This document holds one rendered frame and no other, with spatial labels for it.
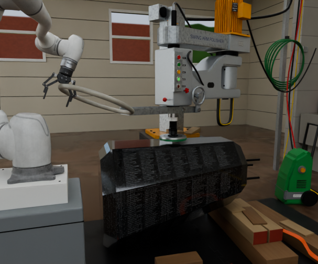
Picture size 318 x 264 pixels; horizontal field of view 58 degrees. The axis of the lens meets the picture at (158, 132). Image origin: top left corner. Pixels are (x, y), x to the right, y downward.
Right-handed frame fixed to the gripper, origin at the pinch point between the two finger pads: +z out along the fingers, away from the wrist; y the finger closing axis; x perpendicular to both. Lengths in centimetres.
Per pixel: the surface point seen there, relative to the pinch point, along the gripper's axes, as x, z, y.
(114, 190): 0, 43, 53
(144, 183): -2, 33, 71
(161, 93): 15, -33, 71
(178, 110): 11, -25, 87
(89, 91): -22.3, -8.9, 12.9
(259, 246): -33, 53, 157
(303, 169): 20, -20, 253
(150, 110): 4, -16, 62
